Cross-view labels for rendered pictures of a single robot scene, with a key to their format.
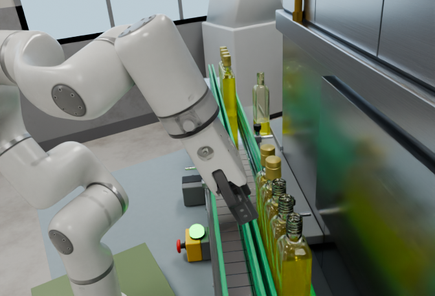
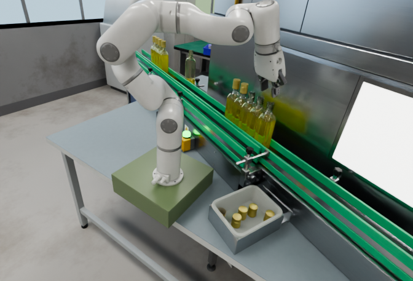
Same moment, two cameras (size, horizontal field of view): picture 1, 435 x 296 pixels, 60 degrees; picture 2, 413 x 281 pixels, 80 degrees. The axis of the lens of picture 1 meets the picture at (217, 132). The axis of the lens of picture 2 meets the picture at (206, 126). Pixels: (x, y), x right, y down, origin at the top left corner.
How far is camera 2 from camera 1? 0.60 m
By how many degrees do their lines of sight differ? 28
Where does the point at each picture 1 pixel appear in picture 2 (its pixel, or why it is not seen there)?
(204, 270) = (193, 154)
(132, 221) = (133, 139)
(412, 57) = (322, 30)
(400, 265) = (318, 110)
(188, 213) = not seen: hidden behind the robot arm
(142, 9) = (51, 8)
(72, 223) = (176, 114)
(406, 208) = (323, 87)
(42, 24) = not seen: outside the picture
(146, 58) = (274, 16)
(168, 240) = not seen: hidden behind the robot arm
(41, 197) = (158, 101)
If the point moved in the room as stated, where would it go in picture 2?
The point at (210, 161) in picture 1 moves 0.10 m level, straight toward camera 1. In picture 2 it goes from (279, 64) to (305, 75)
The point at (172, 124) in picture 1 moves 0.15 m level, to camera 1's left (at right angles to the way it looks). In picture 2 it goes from (270, 48) to (227, 50)
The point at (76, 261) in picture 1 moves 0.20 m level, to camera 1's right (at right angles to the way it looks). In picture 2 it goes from (174, 136) to (222, 126)
